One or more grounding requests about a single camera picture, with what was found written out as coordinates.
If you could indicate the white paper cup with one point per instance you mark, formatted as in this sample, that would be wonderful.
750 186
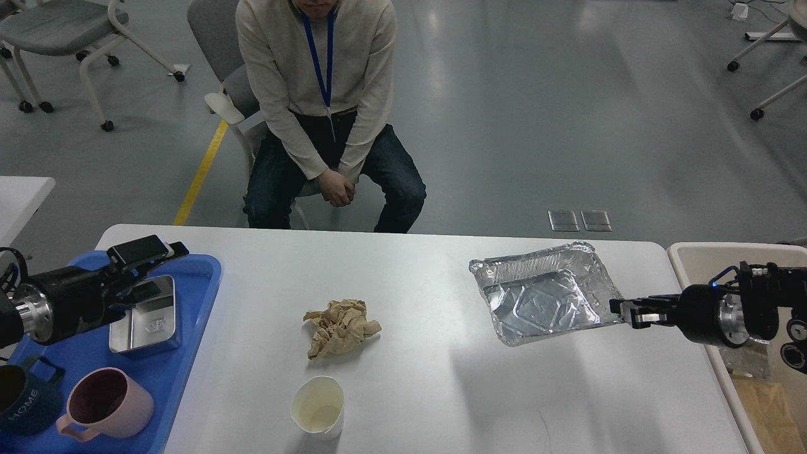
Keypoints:
318 408

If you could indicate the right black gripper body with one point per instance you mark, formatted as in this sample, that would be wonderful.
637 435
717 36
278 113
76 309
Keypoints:
708 315

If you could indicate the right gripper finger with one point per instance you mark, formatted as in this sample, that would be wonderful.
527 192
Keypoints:
655 303
642 317

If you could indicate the square metal tin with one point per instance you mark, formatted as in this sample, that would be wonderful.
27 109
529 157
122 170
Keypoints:
151 327

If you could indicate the left floor outlet plate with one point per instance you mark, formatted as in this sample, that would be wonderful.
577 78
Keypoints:
563 220

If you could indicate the grey office chair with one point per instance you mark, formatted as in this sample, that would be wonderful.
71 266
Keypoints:
214 29

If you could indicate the seated person beige sweater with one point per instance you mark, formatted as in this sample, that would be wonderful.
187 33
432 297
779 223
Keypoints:
323 75

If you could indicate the dark blue home mug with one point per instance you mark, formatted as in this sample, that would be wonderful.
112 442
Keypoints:
30 404

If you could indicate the pink mug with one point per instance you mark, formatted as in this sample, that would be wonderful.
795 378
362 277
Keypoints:
106 402

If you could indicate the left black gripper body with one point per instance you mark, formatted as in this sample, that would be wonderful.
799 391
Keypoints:
56 305

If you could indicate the floor outlet plate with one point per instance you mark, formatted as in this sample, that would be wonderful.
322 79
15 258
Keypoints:
563 220
596 221

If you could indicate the beige plastic bin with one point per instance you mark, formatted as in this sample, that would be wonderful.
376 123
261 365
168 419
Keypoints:
696 263

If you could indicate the brown paper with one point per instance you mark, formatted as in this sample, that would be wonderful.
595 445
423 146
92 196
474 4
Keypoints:
340 328

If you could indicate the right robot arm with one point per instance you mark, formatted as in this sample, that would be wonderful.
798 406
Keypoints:
764 289

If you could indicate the white side table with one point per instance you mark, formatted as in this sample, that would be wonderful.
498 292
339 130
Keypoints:
20 199

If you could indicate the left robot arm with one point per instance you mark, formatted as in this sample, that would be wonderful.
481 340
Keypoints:
19 269

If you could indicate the right floor outlet plate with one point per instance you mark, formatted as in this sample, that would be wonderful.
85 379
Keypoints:
596 221

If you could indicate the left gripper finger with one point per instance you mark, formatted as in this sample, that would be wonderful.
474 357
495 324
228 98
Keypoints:
149 251
145 291

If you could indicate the aluminium foil tray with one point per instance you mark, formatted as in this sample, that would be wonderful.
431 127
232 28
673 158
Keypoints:
546 293

